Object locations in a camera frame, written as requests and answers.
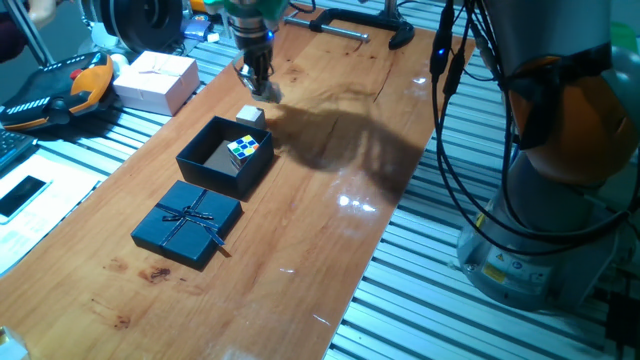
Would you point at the grey metal rod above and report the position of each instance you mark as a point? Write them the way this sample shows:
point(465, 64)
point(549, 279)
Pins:
point(30, 32)

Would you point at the black metal screw clamp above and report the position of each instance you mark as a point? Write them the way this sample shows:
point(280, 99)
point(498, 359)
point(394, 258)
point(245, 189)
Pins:
point(395, 27)

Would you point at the glossy wooden board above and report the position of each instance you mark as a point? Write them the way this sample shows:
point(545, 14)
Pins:
point(225, 290)

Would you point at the dark blue gift box base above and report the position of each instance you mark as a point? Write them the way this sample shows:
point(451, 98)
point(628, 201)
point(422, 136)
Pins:
point(225, 182)

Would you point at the small purple object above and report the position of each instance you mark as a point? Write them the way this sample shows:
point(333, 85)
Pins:
point(196, 29)

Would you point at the green cloth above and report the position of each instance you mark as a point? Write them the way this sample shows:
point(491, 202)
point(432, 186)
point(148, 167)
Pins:
point(625, 37)

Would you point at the pale pink gift box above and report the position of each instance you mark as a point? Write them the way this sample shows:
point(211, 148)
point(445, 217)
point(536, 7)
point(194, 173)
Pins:
point(155, 80)

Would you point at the black filament spool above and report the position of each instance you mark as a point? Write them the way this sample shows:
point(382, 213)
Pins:
point(142, 22)

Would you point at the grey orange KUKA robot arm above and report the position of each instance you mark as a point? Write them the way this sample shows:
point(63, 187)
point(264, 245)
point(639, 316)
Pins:
point(545, 50)

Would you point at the white smartphone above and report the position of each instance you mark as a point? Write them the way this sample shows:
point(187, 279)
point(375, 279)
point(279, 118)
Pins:
point(20, 196)

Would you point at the small Rubik's cube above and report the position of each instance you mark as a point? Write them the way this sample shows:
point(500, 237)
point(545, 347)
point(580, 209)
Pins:
point(244, 149)

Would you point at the blue gift box lid ribbon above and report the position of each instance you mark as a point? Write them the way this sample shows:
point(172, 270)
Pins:
point(185, 230)

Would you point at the person bare forearm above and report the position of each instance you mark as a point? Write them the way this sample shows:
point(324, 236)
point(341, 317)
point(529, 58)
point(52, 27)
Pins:
point(42, 12)

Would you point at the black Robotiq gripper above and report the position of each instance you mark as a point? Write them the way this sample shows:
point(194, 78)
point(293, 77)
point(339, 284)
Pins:
point(257, 52)

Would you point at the black orange teach pendant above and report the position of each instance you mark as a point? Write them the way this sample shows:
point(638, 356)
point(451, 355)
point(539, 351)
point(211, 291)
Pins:
point(55, 95)

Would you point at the black computer keyboard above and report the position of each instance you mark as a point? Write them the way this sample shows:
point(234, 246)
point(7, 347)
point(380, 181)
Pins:
point(12, 147)

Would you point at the small white bottle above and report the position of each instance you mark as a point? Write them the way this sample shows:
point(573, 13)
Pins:
point(119, 62)

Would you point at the pale wooden cube block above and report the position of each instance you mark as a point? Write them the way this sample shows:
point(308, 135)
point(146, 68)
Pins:
point(251, 117)

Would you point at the large white paper sheet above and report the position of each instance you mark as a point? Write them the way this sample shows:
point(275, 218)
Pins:
point(55, 200)

